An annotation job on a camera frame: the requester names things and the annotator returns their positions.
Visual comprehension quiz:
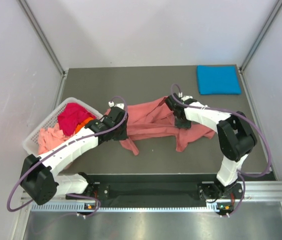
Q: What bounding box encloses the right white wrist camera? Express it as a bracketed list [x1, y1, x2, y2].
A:
[178, 92, 195, 105]

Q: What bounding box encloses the folded blue t shirt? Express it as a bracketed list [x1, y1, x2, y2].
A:
[197, 65, 242, 95]

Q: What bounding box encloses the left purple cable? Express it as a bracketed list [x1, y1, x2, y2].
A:
[7, 95, 128, 213]

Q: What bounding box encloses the aluminium frame post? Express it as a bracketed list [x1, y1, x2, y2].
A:
[239, 0, 282, 73]
[17, 0, 68, 76]

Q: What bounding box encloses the right aluminium frame post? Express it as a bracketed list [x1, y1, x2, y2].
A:
[239, 0, 282, 73]

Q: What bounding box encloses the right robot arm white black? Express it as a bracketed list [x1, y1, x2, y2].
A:
[165, 93, 257, 198]

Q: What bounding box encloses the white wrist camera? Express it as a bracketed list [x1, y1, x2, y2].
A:
[108, 101, 125, 110]
[178, 92, 195, 105]

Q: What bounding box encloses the grey slotted cable duct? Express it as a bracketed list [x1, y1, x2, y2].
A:
[30, 201, 234, 213]

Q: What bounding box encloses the magenta t shirt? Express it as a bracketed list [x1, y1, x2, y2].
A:
[57, 102, 96, 137]

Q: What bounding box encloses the white plastic laundry basket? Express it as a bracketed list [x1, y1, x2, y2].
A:
[23, 97, 102, 156]

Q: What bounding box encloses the light peach t shirt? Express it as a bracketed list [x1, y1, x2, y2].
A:
[37, 123, 76, 155]

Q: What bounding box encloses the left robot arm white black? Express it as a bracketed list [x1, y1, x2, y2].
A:
[20, 103, 128, 205]

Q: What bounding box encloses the salmon pink t shirt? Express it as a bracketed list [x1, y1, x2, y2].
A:
[120, 97, 215, 156]

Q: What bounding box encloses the left aluminium frame post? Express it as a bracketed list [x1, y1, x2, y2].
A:
[17, 0, 68, 76]

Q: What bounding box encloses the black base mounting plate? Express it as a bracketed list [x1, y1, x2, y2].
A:
[65, 173, 276, 208]

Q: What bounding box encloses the orange t shirt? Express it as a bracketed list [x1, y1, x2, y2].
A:
[75, 117, 94, 133]

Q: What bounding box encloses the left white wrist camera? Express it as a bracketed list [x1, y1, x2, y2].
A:
[108, 101, 125, 110]

